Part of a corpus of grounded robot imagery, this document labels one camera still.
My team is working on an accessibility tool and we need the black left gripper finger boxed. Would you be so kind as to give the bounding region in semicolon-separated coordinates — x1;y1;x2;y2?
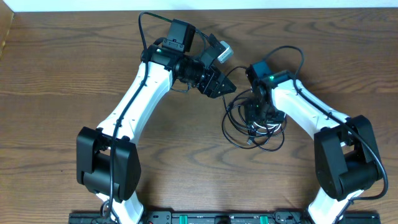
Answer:
214;83;236;98
219;73;233;87

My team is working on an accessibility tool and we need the white usb cable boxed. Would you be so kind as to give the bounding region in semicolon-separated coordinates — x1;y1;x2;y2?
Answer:
251;121;280;133

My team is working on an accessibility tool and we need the thin black cable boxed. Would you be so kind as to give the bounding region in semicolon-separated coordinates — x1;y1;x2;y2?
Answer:
221;65;286;152

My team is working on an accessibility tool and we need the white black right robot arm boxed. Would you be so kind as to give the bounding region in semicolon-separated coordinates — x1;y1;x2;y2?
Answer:
244;61;388;223

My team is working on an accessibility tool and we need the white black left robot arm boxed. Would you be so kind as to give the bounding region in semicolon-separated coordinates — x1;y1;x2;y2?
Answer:
76;19;236;223

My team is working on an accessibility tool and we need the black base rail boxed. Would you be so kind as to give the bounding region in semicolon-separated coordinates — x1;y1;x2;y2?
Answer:
68;210;381;224

